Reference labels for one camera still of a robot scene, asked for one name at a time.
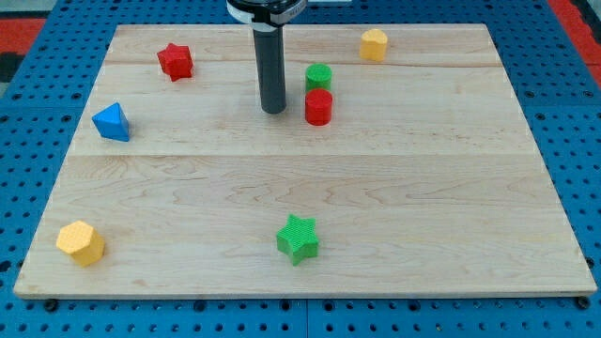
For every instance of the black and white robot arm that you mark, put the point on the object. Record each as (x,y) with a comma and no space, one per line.
(265,15)

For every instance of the red cylinder block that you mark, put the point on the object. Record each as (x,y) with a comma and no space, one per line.
(318,106)

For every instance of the green star block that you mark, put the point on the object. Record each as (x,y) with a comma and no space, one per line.
(298,239)

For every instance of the green cylinder block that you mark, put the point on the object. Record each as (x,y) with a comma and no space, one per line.
(318,75)

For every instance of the light wooden board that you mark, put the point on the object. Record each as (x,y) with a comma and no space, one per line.
(427,182)

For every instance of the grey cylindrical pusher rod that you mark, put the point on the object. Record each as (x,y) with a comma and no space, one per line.
(270,62)

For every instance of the red star block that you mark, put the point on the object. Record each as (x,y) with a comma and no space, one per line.
(176,61)

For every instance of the blue triangle block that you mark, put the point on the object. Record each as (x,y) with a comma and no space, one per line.
(111,123)

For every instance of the yellow hexagon block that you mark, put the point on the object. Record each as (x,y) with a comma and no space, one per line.
(81,242)

